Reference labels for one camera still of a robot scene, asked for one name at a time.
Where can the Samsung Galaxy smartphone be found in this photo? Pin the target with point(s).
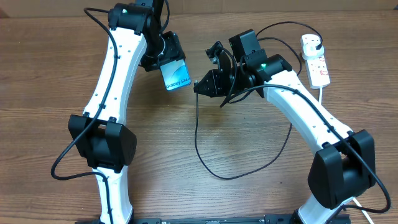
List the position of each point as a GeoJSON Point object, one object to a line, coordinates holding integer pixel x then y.
{"type": "Point", "coordinates": [175, 75]}

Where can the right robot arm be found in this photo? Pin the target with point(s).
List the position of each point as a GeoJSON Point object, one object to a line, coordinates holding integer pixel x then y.
{"type": "Point", "coordinates": [343, 164]}

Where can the white charger plug adapter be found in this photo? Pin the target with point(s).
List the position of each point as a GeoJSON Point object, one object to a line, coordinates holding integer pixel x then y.
{"type": "Point", "coordinates": [310, 51]}

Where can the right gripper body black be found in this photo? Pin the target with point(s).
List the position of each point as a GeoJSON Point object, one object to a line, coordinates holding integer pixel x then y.
{"type": "Point", "coordinates": [236, 83]}

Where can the white power strip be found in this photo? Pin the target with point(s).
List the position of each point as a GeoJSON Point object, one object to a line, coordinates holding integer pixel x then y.
{"type": "Point", "coordinates": [316, 68]}

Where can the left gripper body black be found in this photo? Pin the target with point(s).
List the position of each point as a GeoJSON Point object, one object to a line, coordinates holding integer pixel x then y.
{"type": "Point", "coordinates": [166, 50]}

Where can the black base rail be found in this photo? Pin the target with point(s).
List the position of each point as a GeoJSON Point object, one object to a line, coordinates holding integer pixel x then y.
{"type": "Point", "coordinates": [267, 219]}

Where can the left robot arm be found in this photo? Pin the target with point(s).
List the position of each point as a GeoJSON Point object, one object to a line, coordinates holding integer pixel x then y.
{"type": "Point", "coordinates": [136, 38]}

